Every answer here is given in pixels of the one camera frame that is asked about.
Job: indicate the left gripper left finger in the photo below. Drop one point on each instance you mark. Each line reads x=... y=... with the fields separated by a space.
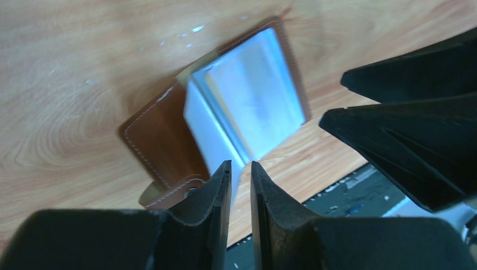
x=189 y=235

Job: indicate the brown leather card holder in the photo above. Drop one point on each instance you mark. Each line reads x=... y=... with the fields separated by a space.
x=238 y=102

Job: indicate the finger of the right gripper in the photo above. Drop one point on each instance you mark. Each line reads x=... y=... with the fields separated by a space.
x=426 y=148
x=443 y=69

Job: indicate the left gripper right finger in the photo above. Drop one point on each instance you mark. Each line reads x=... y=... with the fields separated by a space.
x=287 y=235

